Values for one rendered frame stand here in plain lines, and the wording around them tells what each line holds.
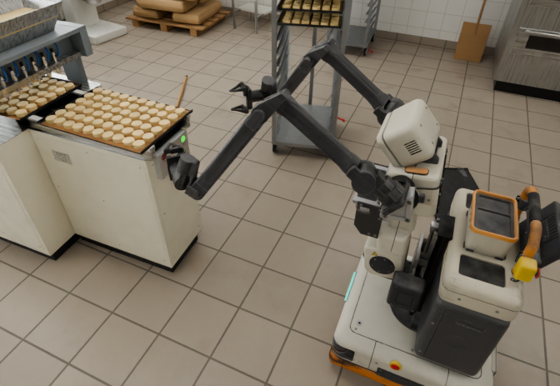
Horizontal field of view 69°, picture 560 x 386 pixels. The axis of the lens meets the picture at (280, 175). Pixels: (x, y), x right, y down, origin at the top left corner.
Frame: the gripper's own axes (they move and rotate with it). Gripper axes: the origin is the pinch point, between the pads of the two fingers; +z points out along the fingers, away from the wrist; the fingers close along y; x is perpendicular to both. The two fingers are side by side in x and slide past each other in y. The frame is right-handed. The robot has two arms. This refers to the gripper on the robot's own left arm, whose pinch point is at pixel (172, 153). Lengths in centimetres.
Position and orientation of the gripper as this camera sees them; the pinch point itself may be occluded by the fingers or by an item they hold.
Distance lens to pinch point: 163.8
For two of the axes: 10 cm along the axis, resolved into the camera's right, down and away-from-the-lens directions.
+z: -3.7, -5.9, 7.2
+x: 9.3, -2.3, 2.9
